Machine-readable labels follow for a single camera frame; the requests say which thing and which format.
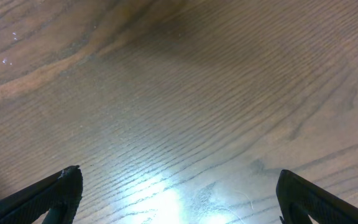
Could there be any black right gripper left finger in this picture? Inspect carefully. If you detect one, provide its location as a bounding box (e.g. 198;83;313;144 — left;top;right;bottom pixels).
0;166;83;224

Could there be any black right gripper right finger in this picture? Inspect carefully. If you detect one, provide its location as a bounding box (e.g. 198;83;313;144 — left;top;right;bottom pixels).
276;169;358;224

